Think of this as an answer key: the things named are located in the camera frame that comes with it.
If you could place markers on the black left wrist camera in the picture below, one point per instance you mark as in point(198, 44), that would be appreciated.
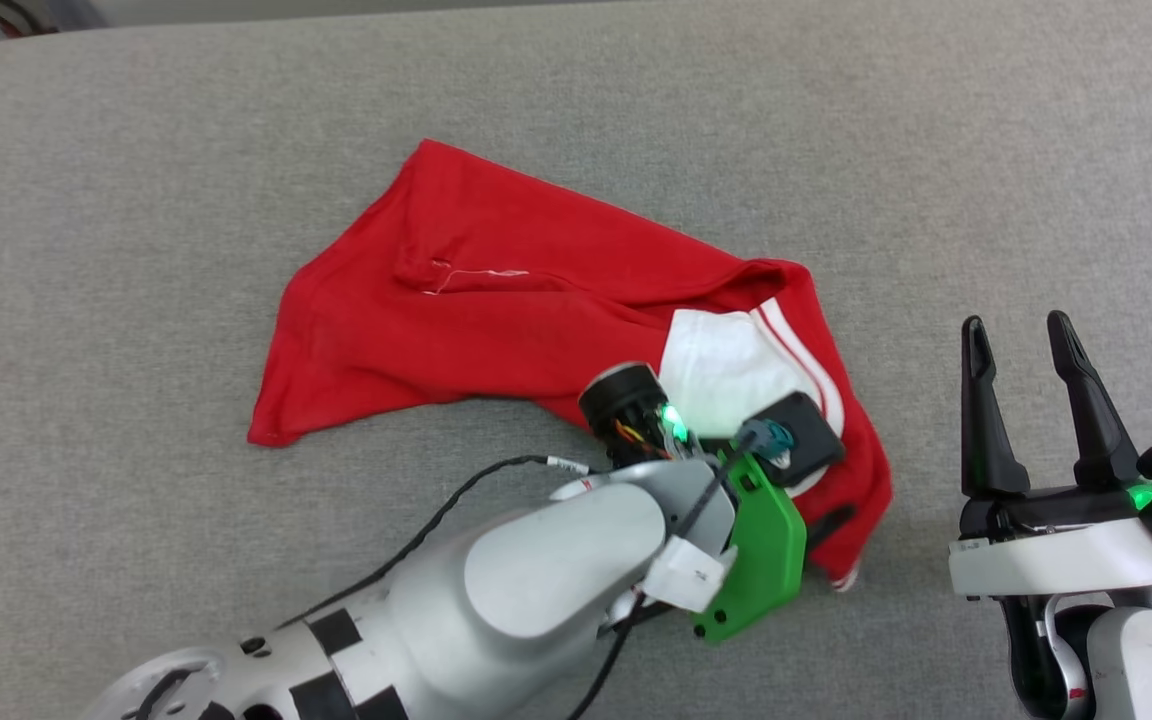
point(804, 435)

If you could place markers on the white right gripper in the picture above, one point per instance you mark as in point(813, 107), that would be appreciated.
point(1056, 545)

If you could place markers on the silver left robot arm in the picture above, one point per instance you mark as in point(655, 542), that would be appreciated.
point(536, 570)

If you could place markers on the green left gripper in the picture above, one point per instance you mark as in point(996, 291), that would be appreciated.
point(761, 550)

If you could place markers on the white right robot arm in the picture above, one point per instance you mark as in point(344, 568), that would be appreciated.
point(1136, 660)

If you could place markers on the red and white jersey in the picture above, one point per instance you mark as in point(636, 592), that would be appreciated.
point(496, 330)

